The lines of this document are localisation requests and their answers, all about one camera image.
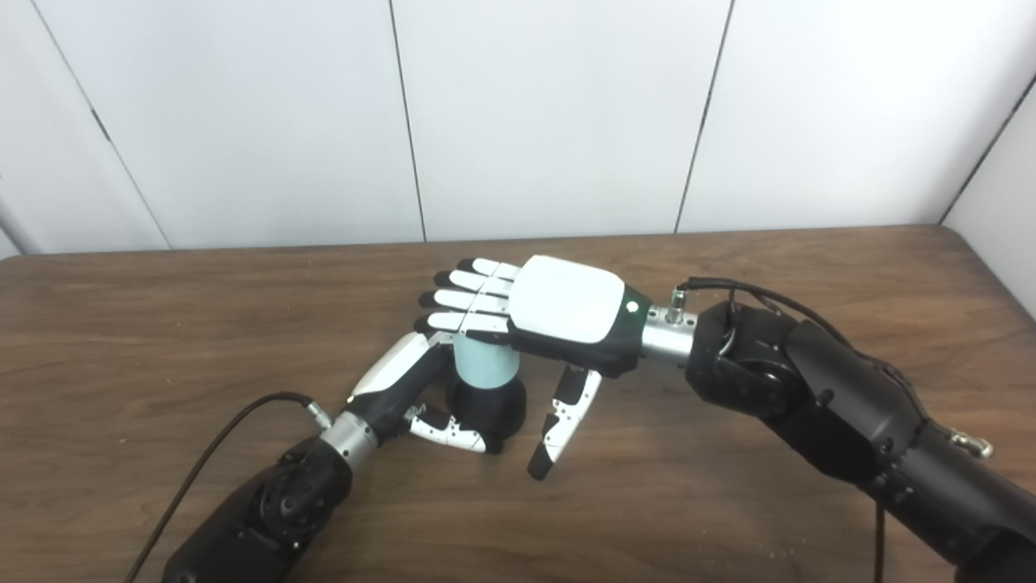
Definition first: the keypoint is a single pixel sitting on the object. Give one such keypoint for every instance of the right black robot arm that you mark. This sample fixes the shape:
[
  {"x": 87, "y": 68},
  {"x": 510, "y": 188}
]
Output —
[{"x": 834, "y": 413}]

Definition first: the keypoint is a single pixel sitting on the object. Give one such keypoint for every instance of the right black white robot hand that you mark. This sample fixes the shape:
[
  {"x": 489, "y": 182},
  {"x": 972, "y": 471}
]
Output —
[{"x": 566, "y": 312}]

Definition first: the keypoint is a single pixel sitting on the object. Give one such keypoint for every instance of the white wall corner post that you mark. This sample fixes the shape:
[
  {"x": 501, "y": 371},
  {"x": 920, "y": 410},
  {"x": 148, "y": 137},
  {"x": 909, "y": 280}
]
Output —
[{"x": 12, "y": 231}]

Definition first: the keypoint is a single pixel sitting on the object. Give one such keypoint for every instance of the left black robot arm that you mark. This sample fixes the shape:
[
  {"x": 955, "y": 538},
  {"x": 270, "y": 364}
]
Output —
[{"x": 267, "y": 510}]

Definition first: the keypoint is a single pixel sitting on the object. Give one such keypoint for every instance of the black funnel-shaped nozzle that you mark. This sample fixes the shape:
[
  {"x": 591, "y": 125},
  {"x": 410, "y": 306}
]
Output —
[{"x": 490, "y": 409}]

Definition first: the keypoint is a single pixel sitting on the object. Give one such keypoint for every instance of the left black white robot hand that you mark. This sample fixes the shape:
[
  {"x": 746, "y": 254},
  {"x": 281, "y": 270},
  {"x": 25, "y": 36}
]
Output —
[{"x": 392, "y": 385}]

